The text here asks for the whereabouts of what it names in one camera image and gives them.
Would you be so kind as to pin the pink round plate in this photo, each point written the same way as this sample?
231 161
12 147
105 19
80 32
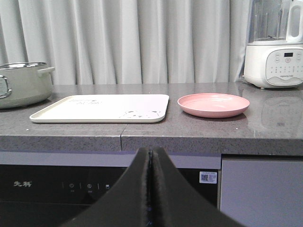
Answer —
213 105

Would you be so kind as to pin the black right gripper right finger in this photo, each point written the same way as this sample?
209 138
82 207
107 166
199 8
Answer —
176 203

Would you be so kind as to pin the black built-in disinfection cabinet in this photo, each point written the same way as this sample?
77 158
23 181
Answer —
47 196

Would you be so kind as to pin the pale green electric cooking pot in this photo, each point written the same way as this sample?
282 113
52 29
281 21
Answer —
24 83

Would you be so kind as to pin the grey pleated curtain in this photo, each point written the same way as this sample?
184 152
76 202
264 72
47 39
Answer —
128 41

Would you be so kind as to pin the white soy milk blender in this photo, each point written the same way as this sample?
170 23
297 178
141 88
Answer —
274 52

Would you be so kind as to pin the cream bear-print serving tray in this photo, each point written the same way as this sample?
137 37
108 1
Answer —
130 108

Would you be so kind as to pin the grey right cabinet door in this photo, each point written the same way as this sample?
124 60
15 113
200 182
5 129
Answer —
263 192

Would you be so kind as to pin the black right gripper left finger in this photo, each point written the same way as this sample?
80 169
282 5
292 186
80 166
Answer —
126 204

